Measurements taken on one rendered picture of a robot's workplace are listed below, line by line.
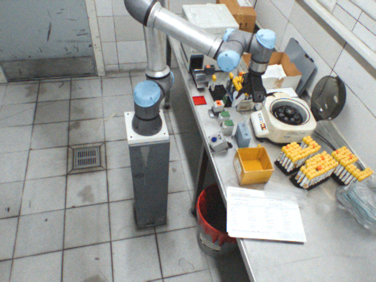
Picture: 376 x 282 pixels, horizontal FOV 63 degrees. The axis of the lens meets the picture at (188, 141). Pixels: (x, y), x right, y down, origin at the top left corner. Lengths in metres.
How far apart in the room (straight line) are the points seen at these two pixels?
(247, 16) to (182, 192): 1.34
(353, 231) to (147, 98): 1.01
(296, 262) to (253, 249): 0.16
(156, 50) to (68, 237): 1.41
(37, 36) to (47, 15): 0.23
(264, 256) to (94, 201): 1.45
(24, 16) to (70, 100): 0.80
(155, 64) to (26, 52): 2.07
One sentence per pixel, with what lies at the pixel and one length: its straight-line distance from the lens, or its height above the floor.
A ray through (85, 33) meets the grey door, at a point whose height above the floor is 0.48.
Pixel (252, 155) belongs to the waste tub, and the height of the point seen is 0.92.
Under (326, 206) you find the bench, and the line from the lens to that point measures 1.46.
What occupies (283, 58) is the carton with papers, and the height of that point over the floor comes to 0.99.
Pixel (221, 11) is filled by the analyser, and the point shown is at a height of 1.17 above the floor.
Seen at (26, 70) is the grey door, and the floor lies 0.12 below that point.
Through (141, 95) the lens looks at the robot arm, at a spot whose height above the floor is 1.12.
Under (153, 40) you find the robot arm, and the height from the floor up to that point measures 1.31.
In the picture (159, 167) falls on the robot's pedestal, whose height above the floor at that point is 0.68.
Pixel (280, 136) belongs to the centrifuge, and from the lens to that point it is 1.54.
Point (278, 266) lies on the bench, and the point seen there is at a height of 0.88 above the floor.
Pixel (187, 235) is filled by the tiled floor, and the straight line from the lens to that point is 2.19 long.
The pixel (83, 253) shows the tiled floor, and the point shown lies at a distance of 2.19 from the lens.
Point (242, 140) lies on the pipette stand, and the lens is 1.43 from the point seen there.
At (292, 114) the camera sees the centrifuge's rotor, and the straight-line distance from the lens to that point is 1.60.
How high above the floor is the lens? 1.98
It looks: 48 degrees down
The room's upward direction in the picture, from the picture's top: 6 degrees clockwise
